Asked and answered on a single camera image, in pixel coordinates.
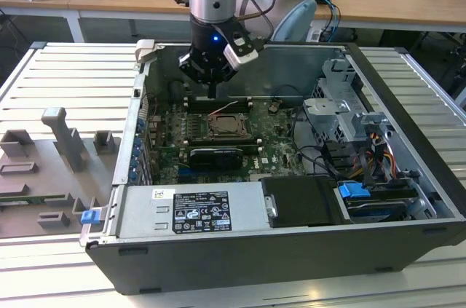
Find thin metal locking lever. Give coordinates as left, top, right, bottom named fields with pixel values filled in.
left=209, top=101, right=238, bottom=117

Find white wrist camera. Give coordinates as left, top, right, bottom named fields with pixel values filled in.
left=222, top=33, right=260, bottom=69

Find CPU socket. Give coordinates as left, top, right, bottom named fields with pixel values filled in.
left=205, top=111, right=254, bottom=141

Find green RAM stick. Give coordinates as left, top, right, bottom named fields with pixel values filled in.
left=0, top=194, right=50, bottom=207

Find silver square CPU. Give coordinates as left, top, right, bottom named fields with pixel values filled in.
left=217, top=118, right=242, bottom=134

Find orange yellow power wires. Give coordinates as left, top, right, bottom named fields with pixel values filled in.
left=366, top=132, right=398, bottom=178

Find green motherboard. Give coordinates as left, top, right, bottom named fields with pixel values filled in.
left=145, top=98, right=310, bottom=185

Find black and grey PC case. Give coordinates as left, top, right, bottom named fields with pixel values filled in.
left=79, top=39, right=466, bottom=296

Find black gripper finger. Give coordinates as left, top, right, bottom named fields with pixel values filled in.
left=178, top=52, right=213, bottom=100
left=212, top=62, right=238, bottom=100

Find black rating label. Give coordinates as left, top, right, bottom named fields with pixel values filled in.
left=171, top=188, right=232, bottom=233

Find black plastic shroud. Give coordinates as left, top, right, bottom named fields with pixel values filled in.
left=260, top=175, right=345, bottom=229

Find grey case latch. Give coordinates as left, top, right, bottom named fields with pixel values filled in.
left=133, top=39, right=158, bottom=66

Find black graphics card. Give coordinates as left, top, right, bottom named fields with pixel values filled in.
left=188, top=146, right=244, bottom=171

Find grey power supply unit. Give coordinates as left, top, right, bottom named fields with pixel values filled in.
left=115, top=182, right=269, bottom=240

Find blue plastic latch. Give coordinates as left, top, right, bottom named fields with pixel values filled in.
left=81, top=209, right=100, bottom=225

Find hard disk in blue carrier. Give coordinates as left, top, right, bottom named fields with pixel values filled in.
left=337, top=181, right=418, bottom=224

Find silver metal drive cage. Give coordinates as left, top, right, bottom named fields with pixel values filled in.
left=302, top=57, right=392, bottom=143

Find grey parts rack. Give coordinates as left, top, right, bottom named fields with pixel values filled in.
left=0, top=106, right=123, bottom=240

